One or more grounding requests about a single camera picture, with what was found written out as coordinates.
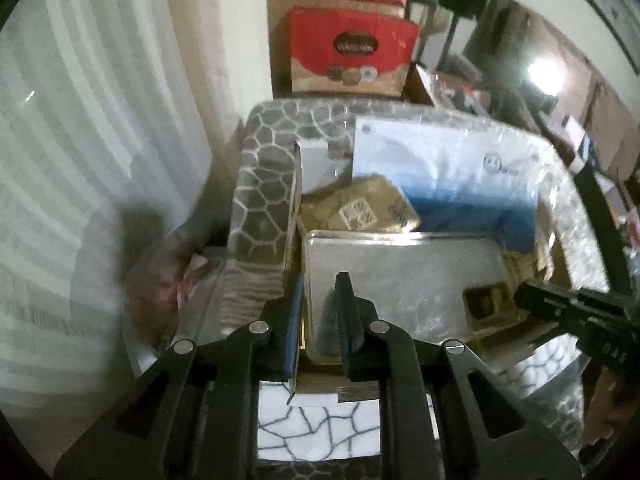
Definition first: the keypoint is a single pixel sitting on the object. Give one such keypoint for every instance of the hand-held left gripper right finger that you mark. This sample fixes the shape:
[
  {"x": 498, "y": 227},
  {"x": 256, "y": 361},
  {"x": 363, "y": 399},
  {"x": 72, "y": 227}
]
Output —
[{"x": 345, "y": 330}]

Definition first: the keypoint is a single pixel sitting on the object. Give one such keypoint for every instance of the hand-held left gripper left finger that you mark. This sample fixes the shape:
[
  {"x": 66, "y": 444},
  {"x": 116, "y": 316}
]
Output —
[{"x": 295, "y": 330}]

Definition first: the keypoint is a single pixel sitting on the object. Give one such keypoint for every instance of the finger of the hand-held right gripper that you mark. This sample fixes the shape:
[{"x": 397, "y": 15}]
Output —
[{"x": 547, "y": 302}]

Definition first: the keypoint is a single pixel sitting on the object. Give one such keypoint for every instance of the silver foil bag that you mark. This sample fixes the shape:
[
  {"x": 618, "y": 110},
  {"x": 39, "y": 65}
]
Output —
[{"x": 400, "y": 280}]

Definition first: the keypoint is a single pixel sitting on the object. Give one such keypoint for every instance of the gold foil packet white label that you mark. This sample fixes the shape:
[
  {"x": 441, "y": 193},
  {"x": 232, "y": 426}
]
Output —
[{"x": 370, "y": 205}]

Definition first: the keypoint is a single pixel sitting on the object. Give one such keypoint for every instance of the bag of blue face masks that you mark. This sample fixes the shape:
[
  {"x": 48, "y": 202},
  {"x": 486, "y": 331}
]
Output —
[{"x": 450, "y": 170}]

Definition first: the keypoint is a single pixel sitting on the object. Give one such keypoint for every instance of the white cardboard tray box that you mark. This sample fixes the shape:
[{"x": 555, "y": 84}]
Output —
[{"x": 320, "y": 165}]

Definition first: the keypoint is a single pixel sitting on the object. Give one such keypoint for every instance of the person's right forearm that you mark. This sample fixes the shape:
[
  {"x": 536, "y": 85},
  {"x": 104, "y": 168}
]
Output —
[{"x": 602, "y": 410}]

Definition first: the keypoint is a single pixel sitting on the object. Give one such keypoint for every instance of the black metal stand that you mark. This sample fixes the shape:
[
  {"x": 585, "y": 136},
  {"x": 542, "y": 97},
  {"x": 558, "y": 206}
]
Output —
[{"x": 602, "y": 225}]

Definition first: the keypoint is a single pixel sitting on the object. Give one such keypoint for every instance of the clear plastic zip bag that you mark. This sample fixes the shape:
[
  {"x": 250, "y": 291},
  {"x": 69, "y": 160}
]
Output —
[{"x": 165, "y": 285}]

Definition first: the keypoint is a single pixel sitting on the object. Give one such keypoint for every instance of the grey white patterned blanket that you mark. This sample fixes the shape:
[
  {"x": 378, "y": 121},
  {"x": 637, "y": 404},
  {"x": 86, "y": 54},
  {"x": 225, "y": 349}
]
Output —
[{"x": 260, "y": 185}]

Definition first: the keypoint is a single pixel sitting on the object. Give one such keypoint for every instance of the brown cloth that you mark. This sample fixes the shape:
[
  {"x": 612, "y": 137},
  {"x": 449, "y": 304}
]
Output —
[{"x": 595, "y": 105}]

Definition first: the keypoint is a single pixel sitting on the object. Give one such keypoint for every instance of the bright lamp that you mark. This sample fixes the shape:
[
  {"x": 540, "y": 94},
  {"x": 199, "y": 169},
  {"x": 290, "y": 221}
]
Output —
[{"x": 542, "y": 76}]

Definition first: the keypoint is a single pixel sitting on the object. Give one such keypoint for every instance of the clear bag of small goods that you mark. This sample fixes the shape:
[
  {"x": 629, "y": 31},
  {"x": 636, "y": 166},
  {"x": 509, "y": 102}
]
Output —
[{"x": 445, "y": 90}]

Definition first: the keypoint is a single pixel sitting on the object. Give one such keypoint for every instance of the white curtain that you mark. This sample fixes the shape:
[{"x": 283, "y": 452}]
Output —
[{"x": 100, "y": 135}]

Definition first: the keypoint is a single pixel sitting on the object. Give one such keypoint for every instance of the red gift bag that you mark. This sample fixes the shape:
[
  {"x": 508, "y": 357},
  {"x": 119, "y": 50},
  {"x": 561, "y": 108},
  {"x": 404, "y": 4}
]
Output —
[{"x": 350, "y": 45}]

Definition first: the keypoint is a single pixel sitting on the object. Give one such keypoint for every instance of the black framed wall picture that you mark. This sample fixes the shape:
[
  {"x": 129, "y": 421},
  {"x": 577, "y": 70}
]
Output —
[{"x": 600, "y": 5}]

